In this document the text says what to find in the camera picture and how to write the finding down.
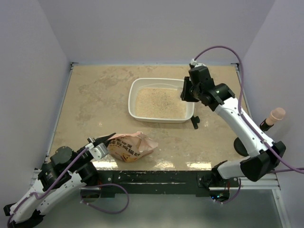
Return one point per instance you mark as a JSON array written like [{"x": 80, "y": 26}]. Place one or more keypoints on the orange cat litter bag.
[{"x": 130, "y": 147}]

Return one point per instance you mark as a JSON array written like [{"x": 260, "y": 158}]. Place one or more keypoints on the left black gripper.
[{"x": 102, "y": 139}]

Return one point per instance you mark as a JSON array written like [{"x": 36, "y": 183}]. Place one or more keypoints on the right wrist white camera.
[{"x": 193, "y": 63}]

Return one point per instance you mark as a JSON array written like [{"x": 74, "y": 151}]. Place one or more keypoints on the wrist white camera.
[
  {"x": 101, "y": 149},
  {"x": 193, "y": 63}
]

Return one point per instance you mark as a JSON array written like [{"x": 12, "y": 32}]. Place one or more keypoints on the white litter box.
[{"x": 156, "y": 100}]

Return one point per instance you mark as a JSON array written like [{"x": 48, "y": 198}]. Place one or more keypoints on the black scoop stand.
[{"x": 239, "y": 147}]

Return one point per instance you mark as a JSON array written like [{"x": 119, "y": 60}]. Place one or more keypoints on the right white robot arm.
[{"x": 263, "y": 153}]

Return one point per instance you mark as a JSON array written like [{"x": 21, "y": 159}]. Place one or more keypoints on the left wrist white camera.
[{"x": 101, "y": 149}]

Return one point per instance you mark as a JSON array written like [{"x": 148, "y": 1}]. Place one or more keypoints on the black bag clip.
[{"x": 195, "y": 121}]

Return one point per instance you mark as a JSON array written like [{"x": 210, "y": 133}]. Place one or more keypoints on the beige litter scoop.
[{"x": 275, "y": 115}]

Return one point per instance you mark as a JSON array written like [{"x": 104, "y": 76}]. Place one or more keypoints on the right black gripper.
[{"x": 185, "y": 96}]

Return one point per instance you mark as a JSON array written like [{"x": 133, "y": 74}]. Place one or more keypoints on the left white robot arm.
[{"x": 67, "y": 171}]

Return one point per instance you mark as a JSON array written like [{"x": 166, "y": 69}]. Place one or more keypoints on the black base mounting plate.
[{"x": 198, "y": 183}]

